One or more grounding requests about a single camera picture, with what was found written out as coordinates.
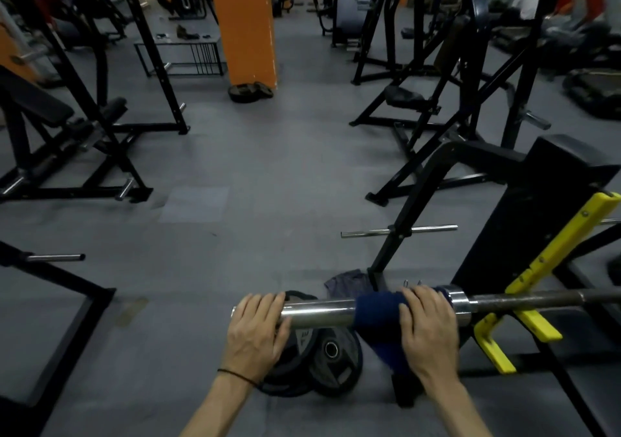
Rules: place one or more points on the person's right hand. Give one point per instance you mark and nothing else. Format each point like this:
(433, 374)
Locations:
(429, 335)

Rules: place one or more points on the person's left hand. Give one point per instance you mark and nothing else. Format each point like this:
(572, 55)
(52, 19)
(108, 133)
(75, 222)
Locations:
(254, 339)

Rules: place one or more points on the blue cleaning cloth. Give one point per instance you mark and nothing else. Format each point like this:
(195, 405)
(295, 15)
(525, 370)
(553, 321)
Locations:
(381, 320)

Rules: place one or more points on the steel barbell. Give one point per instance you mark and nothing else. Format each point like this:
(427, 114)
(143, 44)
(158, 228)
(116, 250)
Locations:
(533, 300)

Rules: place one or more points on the black weight plate white lettering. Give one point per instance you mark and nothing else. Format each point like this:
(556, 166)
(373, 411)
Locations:
(286, 364)

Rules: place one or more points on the metal spring collar clip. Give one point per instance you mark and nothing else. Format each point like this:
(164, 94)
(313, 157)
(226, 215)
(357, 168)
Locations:
(412, 283)

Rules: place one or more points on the black grip-hole weight plate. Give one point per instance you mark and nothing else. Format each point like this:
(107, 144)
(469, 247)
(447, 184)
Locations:
(335, 364)

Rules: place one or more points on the grey cloth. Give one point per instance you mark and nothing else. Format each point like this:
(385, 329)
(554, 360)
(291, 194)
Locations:
(347, 281)

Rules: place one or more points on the yellow bar hook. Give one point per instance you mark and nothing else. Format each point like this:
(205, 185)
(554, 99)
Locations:
(572, 238)

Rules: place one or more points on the black bench press rack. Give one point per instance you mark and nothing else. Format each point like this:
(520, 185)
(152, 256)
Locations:
(558, 184)

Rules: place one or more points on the small black weight plate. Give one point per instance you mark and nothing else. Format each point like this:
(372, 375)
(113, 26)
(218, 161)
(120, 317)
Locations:
(263, 90)
(242, 94)

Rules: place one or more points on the black and red lever machine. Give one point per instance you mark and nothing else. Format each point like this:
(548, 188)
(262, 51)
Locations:
(466, 78)

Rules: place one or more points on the black squat rack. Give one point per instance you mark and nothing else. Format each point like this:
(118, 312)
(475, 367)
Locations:
(155, 68)

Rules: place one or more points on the wide orange pillar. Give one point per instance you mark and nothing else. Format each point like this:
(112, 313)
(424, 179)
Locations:
(242, 24)

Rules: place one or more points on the black incline bench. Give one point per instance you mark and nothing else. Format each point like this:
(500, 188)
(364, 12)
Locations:
(39, 97)

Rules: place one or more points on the black elliptical trainer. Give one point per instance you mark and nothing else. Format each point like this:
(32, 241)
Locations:
(577, 44)

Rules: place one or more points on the grey panel weight machine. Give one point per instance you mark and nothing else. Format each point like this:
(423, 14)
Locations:
(354, 5)

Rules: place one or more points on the narrow orange pillar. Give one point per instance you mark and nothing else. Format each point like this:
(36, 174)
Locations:
(14, 53)

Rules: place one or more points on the black rack base frame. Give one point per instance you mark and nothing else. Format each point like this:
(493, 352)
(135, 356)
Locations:
(73, 276)

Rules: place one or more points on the black plate-loaded machine frame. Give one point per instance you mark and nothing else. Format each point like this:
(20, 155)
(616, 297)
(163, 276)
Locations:
(383, 53)

